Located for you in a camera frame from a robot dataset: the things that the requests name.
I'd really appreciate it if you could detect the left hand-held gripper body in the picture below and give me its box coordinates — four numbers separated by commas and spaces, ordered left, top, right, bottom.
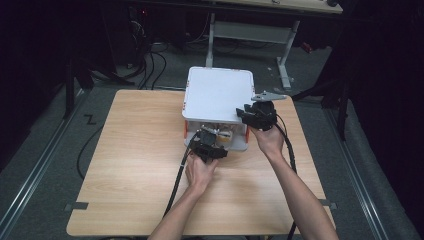
190, 129, 225, 164

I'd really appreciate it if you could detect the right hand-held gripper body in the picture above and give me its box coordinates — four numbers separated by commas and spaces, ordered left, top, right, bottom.
248, 90, 288, 132

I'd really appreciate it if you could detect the white two-tier shoe rack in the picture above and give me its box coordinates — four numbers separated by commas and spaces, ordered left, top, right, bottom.
181, 65, 260, 153

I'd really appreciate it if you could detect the person's left hand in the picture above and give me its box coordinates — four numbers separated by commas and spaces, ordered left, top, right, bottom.
184, 153, 220, 197

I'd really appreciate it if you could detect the person's right hand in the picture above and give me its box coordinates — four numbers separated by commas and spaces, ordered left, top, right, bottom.
249, 123, 286, 162

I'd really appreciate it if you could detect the black metal stand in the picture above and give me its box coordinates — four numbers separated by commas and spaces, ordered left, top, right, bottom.
61, 49, 134, 121
291, 49, 354, 142

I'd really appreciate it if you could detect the wooden desk with white legs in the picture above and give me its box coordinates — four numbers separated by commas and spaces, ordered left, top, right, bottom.
203, 0, 344, 92

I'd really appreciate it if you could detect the grey tape strip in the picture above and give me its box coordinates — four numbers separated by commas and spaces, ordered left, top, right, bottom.
63, 201, 90, 212
319, 198, 338, 211

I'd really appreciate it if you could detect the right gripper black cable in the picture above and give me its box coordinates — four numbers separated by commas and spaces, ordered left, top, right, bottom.
275, 113, 299, 240

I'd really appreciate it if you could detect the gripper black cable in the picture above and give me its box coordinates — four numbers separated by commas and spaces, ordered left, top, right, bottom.
275, 113, 299, 240
163, 130, 202, 218

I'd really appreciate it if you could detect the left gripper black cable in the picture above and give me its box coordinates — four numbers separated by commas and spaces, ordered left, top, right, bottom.
163, 130, 202, 218

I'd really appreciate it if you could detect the bundle of black floor cables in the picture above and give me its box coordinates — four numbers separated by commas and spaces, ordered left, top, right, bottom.
119, 9, 168, 91

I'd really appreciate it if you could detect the metal floor rail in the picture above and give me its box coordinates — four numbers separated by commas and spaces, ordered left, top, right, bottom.
0, 89, 88, 236
324, 108, 391, 240

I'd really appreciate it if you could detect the thin black floor cable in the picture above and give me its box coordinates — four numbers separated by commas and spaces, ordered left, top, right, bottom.
76, 124, 105, 181

